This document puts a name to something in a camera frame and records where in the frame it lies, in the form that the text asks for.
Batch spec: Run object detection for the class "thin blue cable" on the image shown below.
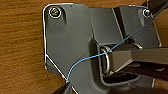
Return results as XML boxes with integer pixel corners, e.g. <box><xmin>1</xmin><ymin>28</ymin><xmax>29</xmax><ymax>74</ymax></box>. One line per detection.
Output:
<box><xmin>65</xmin><ymin>9</ymin><xmax>160</xmax><ymax>84</ymax></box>

